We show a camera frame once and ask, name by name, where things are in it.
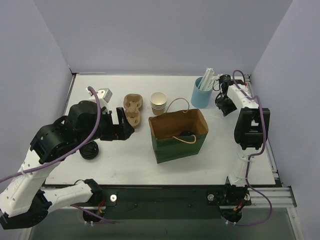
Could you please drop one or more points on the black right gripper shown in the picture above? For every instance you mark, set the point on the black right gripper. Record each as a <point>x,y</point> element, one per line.
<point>223,99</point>

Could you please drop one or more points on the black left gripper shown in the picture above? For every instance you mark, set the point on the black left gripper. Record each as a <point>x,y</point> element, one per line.
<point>111,127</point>

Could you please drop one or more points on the green and brown paper bag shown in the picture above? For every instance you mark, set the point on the green and brown paper bag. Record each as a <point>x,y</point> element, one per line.
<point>165,132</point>

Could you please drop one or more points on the black coffee cup lid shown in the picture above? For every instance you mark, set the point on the black coffee cup lid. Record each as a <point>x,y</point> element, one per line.
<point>186,133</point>

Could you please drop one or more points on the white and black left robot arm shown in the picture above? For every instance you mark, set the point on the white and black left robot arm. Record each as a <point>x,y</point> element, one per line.
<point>23,203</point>

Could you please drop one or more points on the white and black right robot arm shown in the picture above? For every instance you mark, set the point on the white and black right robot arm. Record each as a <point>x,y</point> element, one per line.
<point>251,128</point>

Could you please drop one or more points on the light blue straw holder cup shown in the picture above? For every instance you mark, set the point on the light blue straw holder cup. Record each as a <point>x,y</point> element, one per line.
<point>200,99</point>

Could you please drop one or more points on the stack of black cup lids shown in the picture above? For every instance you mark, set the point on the stack of black cup lids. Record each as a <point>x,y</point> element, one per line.
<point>89,151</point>

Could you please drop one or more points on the stack of brown paper cups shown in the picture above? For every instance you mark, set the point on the stack of brown paper cups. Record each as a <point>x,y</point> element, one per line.
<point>158,101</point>

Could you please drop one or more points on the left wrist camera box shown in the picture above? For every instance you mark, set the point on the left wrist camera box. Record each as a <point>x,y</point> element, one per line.
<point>103,94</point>

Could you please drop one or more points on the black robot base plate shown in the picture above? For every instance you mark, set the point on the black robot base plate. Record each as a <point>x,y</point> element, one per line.
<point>171,203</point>

